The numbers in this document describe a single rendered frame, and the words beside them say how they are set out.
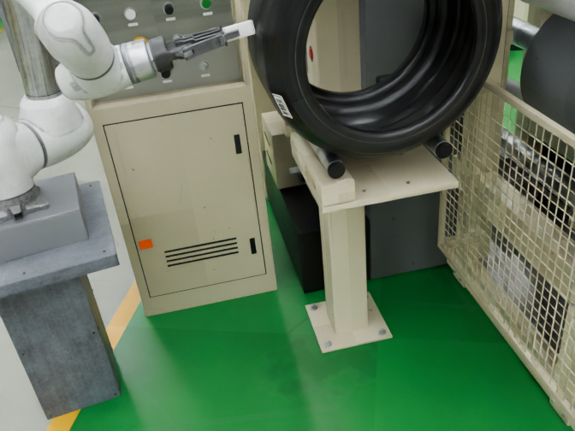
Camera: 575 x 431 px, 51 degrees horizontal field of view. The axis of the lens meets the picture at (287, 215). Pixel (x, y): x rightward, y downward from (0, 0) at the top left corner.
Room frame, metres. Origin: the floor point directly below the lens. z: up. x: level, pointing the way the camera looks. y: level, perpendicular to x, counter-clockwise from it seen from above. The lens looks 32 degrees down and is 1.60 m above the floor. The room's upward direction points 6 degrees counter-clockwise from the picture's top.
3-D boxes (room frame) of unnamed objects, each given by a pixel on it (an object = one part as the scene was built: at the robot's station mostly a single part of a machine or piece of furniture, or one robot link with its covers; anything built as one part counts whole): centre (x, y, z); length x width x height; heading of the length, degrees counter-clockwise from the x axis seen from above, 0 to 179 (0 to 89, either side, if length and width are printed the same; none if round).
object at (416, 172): (1.50, -0.24, 0.80); 0.37 x 0.36 x 0.02; 99
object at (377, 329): (1.75, -0.18, 0.01); 0.27 x 0.27 x 0.02; 9
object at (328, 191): (1.48, -0.10, 0.83); 0.36 x 0.09 x 0.06; 9
